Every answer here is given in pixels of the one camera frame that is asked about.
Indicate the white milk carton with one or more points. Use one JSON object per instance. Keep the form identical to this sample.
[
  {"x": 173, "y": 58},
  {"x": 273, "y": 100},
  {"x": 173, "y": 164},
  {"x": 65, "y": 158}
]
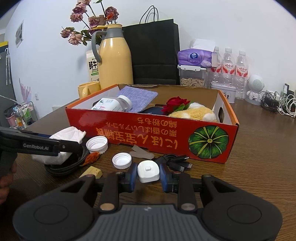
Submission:
[{"x": 92, "y": 67}]

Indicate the dried rose bouquet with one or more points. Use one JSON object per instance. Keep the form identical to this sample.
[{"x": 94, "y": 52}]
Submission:
[{"x": 79, "y": 10}]

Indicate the white charger plug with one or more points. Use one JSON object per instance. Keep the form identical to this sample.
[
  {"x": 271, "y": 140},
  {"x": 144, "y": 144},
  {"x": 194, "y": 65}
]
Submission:
[{"x": 148, "y": 172}]

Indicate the black paper bag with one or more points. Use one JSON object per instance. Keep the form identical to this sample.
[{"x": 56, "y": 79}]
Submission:
[{"x": 152, "y": 51}]

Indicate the yellow thermos jug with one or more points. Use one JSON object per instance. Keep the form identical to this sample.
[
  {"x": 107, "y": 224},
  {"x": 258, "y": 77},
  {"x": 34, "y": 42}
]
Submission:
[{"x": 115, "y": 64}]

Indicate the navy blue pouch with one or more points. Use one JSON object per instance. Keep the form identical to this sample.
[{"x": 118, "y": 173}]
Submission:
[{"x": 152, "y": 110}]

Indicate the pale yellow block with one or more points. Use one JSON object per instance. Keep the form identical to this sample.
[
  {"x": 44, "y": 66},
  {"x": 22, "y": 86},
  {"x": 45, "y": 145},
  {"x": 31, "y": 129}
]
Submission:
[{"x": 92, "y": 172}]

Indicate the yellow mug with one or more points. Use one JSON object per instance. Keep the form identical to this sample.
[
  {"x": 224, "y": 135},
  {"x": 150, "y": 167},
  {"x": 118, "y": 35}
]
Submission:
[{"x": 89, "y": 90}]

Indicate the grey tin box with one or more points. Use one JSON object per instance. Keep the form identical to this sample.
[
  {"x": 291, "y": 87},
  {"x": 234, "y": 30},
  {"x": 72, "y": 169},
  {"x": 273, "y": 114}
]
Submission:
[{"x": 223, "y": 92}]

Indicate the brown cardboard scrap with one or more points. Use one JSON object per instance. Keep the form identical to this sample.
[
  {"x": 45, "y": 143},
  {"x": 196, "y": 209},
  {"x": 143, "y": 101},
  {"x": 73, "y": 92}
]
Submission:
[{"x": 142, "y": 153}]

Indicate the red cardboard box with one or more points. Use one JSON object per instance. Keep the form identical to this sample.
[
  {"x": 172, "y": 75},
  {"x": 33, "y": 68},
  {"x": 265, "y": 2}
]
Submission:
[{"x": 150, "y": 132}]

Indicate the white robot toy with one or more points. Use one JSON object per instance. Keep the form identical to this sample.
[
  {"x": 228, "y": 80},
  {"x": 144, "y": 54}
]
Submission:
[{"x": 255, "y": 87}]

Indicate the clear food container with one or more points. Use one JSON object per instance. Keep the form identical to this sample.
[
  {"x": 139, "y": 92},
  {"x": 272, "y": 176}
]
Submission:
[{"x": 193, "y": 81}]

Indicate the clear water bottle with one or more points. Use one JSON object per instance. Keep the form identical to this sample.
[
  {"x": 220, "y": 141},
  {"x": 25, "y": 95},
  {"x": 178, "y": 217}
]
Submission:
[
  {"x": 217, "y": 69},
  {"x": 241, "y": 71},
  {"x": 228, "y": 67}
]

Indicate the cream and yellow plush toy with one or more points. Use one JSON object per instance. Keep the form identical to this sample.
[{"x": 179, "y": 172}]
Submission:
[{"x": 194, "y": 113}]

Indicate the white pill bottle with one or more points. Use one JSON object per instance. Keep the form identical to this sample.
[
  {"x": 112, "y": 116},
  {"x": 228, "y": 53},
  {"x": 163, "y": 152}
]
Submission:
[{"x": 108, "y": 104}]

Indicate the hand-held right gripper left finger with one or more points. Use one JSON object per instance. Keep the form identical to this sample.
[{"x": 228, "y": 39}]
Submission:
[{"x": 133, "y": 176}]

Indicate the purple tissue pack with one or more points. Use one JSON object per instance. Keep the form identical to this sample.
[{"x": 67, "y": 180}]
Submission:
[{"x": 194, "y": 58}]

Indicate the purple woven cloth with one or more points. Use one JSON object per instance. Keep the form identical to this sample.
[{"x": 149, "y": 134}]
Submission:
[{"x": 138, "y": 97}]

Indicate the wall picture frame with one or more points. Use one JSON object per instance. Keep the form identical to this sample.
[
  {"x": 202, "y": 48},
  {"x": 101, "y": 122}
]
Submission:
[{"x": 19, "y": 33}]

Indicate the purple flower wall decal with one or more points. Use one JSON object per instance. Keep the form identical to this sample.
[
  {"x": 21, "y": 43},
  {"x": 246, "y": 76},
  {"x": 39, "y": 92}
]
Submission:
[{"x": 25, "y": 91}]

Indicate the red artificial rose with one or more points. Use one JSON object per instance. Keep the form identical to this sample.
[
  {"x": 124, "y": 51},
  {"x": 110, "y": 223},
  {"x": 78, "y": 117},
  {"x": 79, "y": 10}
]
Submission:
[{"x": 175, "y": 104}]

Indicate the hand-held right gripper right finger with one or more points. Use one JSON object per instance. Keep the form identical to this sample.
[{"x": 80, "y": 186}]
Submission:
[{"x": 164, "y": 178}]

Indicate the white tissue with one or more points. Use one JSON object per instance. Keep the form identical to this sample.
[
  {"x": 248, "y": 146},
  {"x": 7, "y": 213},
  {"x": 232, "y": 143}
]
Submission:
[{"x": 67, "y": 134}]

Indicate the storage cart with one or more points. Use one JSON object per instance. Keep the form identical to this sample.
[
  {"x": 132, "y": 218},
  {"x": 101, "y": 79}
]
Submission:
[{"x": 22, "y": 115}]

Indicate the person's left hand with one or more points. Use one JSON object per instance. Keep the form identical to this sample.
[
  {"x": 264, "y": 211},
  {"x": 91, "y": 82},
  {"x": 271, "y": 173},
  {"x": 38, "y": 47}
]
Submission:
[{"x": 4, "y": 187}]

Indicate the white bottle cap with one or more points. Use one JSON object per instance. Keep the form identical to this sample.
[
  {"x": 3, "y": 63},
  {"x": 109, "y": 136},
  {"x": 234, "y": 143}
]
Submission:
[
  {"x": 97, "y": 144},
  {"x": 121, "y": 161}
]

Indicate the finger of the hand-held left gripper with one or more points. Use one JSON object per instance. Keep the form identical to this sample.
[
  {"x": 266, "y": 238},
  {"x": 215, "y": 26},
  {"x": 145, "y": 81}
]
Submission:
[
  {"x": 44, "y": 136},
  {"x": 73, "y": 148}
]

